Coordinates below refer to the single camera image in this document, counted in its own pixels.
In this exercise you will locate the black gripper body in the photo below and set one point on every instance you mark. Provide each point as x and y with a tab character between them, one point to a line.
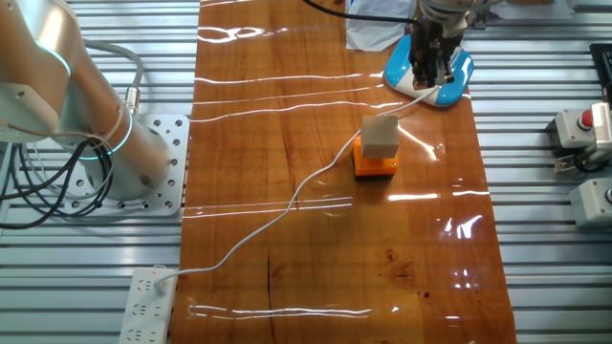
432	40

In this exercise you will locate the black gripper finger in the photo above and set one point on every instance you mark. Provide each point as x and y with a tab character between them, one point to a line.
421	74
443	71

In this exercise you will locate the blue and white desk lamp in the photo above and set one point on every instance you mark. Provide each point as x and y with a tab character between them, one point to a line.
461	71

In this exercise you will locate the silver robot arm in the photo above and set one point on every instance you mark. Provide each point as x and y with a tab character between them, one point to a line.
95	95

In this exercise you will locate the grey red button box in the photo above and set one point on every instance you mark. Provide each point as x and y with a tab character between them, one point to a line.
571	126

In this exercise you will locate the grey green button box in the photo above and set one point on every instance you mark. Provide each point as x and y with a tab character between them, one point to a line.
590	203

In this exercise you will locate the blue tissue pack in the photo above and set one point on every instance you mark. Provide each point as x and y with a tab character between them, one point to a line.
378	28

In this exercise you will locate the beige wooden cube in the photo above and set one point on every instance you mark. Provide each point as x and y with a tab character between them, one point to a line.
380	136

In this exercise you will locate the orange plastic block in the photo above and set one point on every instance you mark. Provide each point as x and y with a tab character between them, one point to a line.
375	167

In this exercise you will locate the white power strip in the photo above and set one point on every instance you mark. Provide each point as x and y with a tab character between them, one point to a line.
146	310

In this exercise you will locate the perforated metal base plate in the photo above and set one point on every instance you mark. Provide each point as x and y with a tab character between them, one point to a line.
174	143

